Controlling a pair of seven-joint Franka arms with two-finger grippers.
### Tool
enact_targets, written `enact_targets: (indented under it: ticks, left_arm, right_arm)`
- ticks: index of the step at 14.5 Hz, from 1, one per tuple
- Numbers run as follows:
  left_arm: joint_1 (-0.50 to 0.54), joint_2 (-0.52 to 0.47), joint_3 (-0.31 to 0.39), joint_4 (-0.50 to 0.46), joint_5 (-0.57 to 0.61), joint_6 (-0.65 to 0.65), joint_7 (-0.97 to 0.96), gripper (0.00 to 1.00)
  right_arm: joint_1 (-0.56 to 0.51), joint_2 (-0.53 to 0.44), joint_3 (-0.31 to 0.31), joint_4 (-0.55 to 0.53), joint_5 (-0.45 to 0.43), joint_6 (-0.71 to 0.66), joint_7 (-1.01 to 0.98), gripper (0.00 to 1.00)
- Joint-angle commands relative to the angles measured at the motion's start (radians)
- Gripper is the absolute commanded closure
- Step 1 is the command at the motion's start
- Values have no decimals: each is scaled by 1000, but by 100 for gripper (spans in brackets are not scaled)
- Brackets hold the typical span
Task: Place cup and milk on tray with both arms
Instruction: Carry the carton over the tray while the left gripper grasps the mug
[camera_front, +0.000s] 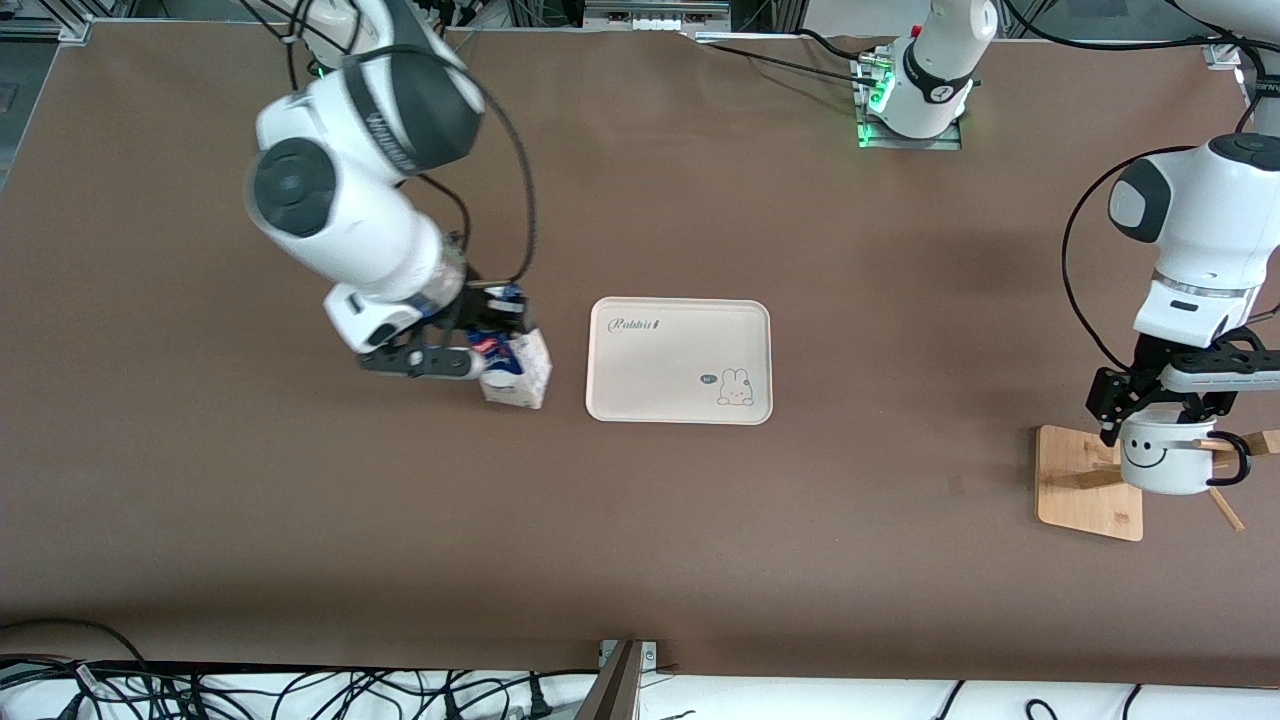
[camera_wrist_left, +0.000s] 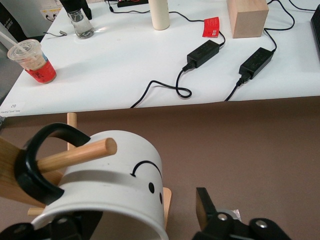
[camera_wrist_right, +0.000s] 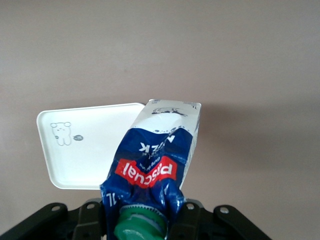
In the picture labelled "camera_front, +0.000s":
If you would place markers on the blue white milk carton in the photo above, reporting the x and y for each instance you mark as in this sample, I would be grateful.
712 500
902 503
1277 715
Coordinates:
525 378

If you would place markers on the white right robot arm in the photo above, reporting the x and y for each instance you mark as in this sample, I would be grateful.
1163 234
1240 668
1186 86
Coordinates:
340 220

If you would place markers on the wooden cup rack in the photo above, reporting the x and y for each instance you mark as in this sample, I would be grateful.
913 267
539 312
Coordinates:
1085 500

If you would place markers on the cream rabbit print tray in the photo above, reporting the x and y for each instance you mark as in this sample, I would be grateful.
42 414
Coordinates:
670 370

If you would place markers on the grey power strip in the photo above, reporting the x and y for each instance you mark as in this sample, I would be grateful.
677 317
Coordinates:
655 15

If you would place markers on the black power plug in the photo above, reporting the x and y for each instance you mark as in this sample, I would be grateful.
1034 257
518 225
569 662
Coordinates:
538 700

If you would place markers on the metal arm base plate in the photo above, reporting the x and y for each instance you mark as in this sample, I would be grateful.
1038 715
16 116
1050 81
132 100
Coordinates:
950 142

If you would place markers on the metal corner bracket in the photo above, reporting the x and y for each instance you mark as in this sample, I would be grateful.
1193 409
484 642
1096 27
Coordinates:
1225 55

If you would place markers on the small metal clamp bracket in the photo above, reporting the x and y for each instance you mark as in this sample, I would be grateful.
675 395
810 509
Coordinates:
649 655

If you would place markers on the grey metal post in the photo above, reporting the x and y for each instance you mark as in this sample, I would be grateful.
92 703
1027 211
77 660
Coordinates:
612 695

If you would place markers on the aluminium frame profile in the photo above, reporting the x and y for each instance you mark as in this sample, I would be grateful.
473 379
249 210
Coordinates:
55 28

